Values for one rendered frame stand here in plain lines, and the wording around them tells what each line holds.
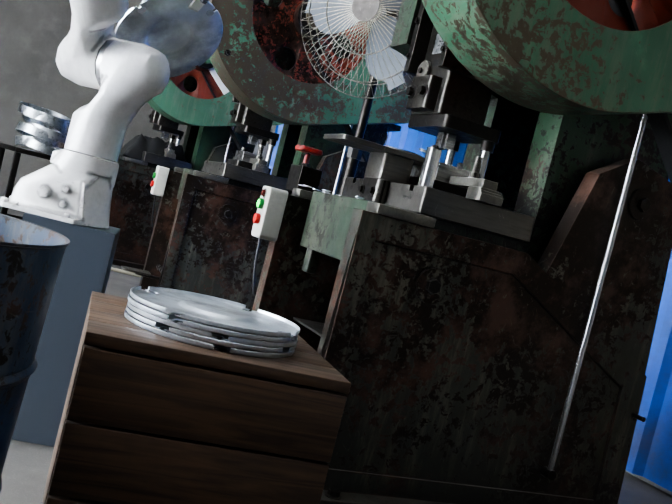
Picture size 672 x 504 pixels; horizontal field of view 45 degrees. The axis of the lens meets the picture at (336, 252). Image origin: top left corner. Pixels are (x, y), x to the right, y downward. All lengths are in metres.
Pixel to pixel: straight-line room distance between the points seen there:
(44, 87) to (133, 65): 6.71
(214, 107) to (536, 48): 3.54
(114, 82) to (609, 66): 0.98
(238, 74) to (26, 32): 5.36
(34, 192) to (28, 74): 6.68
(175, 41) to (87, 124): 0.60
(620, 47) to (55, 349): 1.27
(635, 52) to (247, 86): 1.81
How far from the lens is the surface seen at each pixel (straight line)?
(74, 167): 1.74
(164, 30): 2.23
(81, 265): 1.71
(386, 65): 2.83
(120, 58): 1.73
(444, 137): 2.04
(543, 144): 2.03
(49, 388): 1.76
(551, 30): 1.65
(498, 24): 1.59
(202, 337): 1.26
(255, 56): 3.26
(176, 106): 4.93
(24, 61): 8.42
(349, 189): 2.14
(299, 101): 3.29
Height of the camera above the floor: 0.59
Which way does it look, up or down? 2 degrees down
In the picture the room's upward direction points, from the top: 14 degrees clockwise
